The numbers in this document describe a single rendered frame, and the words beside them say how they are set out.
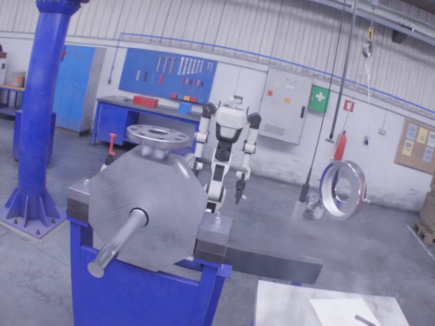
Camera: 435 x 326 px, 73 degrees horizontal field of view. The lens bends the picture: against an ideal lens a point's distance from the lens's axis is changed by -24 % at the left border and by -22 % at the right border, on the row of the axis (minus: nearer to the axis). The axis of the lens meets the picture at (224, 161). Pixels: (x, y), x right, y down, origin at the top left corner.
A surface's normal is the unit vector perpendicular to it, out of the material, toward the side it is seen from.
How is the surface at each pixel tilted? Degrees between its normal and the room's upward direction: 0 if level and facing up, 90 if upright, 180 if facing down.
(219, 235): 90
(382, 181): 90
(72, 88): 90
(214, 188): 66
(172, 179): 90
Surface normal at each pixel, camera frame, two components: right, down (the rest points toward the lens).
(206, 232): -0.10, 0.22
